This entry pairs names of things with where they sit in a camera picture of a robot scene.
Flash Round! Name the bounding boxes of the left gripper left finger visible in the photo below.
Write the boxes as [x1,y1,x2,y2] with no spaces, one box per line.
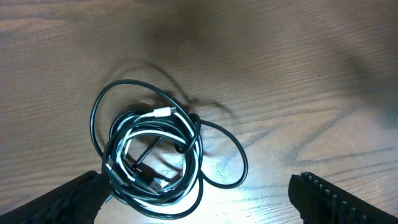
[1,170,111,224]

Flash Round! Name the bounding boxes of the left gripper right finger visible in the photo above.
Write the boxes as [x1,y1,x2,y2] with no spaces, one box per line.
[288,172,397,224]

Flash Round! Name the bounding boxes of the white cable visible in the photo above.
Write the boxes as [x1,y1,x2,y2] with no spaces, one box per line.
[105,106,201,208]

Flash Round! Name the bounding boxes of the black cable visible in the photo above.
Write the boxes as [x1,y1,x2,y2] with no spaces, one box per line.
[90,78,249,220]

